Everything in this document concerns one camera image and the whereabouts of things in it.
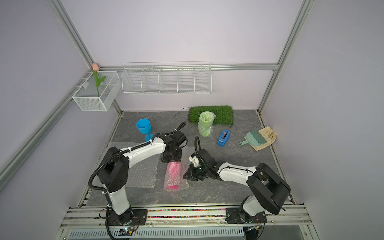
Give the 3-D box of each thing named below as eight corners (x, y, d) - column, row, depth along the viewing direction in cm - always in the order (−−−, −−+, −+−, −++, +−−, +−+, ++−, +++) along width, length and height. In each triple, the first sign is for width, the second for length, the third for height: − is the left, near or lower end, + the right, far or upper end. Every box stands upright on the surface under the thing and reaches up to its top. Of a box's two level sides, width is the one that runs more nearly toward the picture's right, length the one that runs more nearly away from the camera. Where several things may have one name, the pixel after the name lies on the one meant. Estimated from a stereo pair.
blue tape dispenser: (216, 144, 104) (216, 140, 100) (222, 132, 110) (223, 128, 106) (224, 148, 102) (225, 144, 98) (230, 135, 108) (231, 131, 104)
